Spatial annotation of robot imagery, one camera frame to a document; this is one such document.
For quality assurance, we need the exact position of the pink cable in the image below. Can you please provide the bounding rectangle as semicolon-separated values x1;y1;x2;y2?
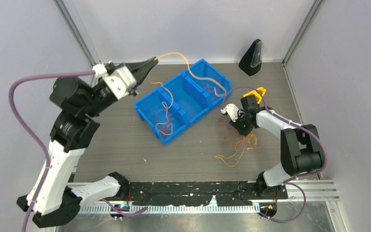
153;82;223;137

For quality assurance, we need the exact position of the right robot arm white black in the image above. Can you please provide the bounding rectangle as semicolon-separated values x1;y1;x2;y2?
221;95;326;199

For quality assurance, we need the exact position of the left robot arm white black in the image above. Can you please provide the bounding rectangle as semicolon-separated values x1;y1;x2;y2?
9;57;158;228

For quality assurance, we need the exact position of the yellow triangular plastic piece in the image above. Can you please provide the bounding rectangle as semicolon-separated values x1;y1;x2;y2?
243;87;267;104

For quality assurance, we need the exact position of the blue three-compartment plastic bin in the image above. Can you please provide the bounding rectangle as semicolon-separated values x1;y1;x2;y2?
133;59;231;145

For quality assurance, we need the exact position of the black wedge-shaped stand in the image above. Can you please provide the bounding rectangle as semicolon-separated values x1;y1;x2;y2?
238;39;263;76

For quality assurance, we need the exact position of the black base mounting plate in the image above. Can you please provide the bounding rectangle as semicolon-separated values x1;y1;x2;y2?
107;181;288;207

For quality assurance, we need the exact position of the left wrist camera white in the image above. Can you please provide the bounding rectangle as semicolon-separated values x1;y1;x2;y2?
92;61;125;100

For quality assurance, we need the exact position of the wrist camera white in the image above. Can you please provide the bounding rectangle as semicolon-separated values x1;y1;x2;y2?
92;61;125;100
220;103;239;122

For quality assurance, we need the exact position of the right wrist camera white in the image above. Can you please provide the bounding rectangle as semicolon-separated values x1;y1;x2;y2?
220;103;239;122

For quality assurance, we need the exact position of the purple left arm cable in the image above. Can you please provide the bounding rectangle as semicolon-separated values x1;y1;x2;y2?
8;71;97;232

